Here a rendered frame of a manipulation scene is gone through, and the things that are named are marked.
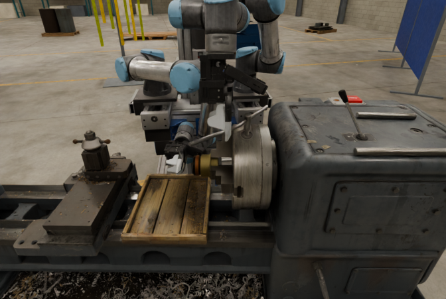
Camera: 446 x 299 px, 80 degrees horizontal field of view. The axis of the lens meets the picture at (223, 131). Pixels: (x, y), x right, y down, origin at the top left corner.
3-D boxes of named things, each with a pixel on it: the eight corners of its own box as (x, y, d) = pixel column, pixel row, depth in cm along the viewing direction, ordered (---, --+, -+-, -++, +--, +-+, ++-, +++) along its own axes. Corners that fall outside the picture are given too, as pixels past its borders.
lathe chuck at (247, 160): (250, 163, 121) (256, 107, 101) (256, 226, 98) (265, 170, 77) (231, 162, 121) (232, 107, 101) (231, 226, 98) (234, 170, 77)
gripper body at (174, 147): (165, 167, 106) (170, 150, 116) (186, 167, 105) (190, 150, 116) (163, 150, 102) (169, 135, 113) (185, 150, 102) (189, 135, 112)
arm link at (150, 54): (170, 73, 143) (168, 48, 137) (150, 79, 134) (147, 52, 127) (156, 69, 150) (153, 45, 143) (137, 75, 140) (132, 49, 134)
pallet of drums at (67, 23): (79, 33, 1151) (74, 7, 1103) (74, 36, 1081) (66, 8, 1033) (50, 34, 1134) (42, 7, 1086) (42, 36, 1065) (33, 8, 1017)
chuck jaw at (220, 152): (239, 157, 102) (239, 126, 103) (240, 157, 97) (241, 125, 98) (211, 157, 102) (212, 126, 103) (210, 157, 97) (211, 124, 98)
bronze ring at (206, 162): (218, 148, 101) (194, 148, 101) (218, 162, 93) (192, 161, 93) (218, 168, 105) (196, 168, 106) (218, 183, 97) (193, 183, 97)
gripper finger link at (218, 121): (207, 141, 67) (208, 104, 67) (231, 141, 67) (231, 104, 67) (206, 142, 64) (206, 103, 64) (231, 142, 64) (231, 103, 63)
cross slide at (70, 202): (132, 163, 127) (131, 155, 125) (93, 235, 90) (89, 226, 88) (98, 162, 128) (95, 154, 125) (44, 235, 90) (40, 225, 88)
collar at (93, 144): (106, 139, 108) (104, 133, 107) (97, 150, 101) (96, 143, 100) (87, 139, 108) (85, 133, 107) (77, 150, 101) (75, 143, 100)
